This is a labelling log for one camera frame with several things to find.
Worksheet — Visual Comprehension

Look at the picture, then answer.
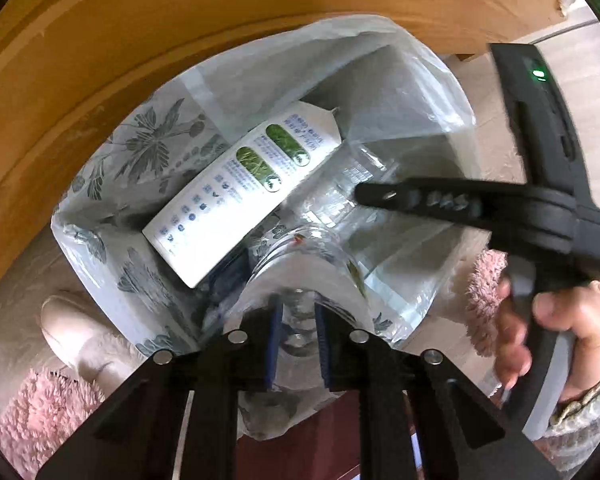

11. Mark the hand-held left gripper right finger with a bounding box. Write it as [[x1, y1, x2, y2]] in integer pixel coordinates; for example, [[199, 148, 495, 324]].
[[314, 302, 561, 480]]

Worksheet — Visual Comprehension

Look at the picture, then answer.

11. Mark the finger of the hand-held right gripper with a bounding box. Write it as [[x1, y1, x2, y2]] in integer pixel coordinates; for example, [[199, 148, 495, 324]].
[[355, 177, 526, 233]]

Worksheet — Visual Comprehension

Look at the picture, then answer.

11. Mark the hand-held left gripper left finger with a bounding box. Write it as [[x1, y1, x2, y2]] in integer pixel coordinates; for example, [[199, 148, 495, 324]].
[[35, 295, 286, 480]]

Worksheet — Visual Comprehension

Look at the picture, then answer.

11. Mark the clear plastic jar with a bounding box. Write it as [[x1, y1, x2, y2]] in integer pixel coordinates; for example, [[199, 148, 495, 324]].
[[247, 227, 376, 361]]

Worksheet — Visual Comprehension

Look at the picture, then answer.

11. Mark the white milk carton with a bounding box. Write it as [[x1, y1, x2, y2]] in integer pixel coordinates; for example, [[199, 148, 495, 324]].
[[142, 100, 341, 290]]

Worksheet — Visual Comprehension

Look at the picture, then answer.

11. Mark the leaf print plastic bag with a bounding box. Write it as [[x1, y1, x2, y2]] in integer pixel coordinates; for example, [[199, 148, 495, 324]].
[[50, 15, 478, 441]]

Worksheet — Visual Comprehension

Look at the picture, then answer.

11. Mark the person's right forearm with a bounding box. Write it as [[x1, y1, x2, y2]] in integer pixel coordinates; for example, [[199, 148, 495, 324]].
[[550, 350, 600, 466]]

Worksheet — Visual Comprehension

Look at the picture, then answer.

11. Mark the person's right hand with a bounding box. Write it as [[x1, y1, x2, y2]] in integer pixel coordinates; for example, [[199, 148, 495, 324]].
[[495, 277, 600, 403]]

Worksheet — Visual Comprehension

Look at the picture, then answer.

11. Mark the beige fluffy slipper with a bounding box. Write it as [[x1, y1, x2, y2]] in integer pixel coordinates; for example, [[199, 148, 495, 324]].
[[40, 294, 141, 386]]

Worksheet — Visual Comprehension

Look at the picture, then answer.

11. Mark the pink fluffy slipper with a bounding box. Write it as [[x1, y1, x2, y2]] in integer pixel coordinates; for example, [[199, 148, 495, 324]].
[[0, 365, 108, 478]]

